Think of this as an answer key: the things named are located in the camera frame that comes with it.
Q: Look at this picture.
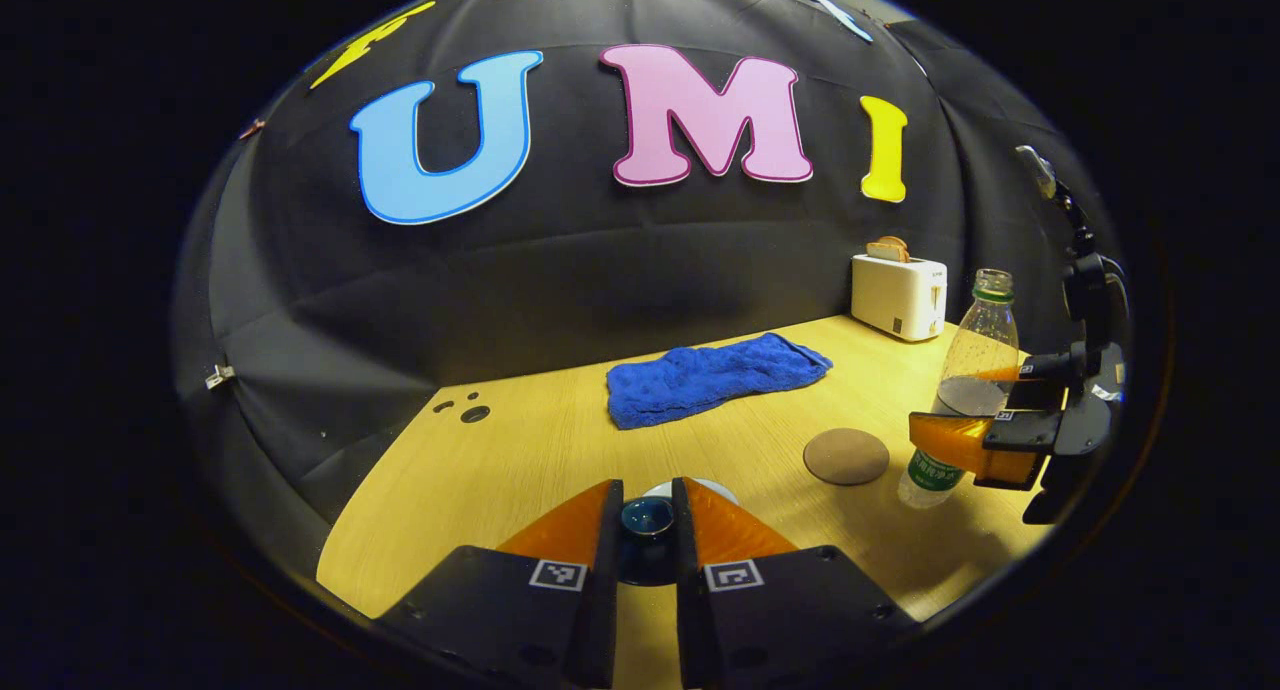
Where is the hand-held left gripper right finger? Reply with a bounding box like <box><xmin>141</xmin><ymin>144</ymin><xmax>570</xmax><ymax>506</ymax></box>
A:
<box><xmin>672</xmin><ymin>476</ymin><xmax>919</xmax><ymax>690</ymax></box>

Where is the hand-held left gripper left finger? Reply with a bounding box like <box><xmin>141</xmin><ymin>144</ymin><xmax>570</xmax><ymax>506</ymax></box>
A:
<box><xmin>375</xmin><ymin>478</ymin><xmax>625</xmax><ymax>690</ymax></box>

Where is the clear plastic water bottle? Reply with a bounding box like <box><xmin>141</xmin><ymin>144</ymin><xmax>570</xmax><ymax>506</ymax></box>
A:
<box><xmin>897</xmin><ymin>268</ymin><xmax>1021</xmax><ymax>510</ymax></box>

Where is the blue teacup lid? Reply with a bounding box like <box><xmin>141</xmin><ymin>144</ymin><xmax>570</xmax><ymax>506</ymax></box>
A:
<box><xmin>620</xmin><ymin>497</ymin><xmax>679</xmax><ymax>587</ymax></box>

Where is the round brown coaster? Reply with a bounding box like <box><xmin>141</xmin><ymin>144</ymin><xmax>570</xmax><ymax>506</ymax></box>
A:
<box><xmin>803</xmin><ymin>427</ymin><xmax>891</xmax><ymax>487</ymax></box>

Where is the white toaster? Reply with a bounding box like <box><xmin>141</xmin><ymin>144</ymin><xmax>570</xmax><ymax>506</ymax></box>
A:
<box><xmin>851</xmin><ymin>253</ymin><xmax>948</xmax><ymax>343</ymax></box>

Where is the blue towel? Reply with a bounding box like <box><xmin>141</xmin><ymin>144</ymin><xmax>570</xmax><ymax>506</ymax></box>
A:
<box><xmin>606</xmin><ymin>332</ymin><xmax>834</xmax><ymax>431</ymax></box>

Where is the black backdrop cloth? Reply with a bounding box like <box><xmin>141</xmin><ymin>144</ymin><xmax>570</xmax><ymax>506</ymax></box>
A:
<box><xmin>172</xmin><ymin>0</ymin><xmax>1121</xmax><ymax>571</ymax></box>

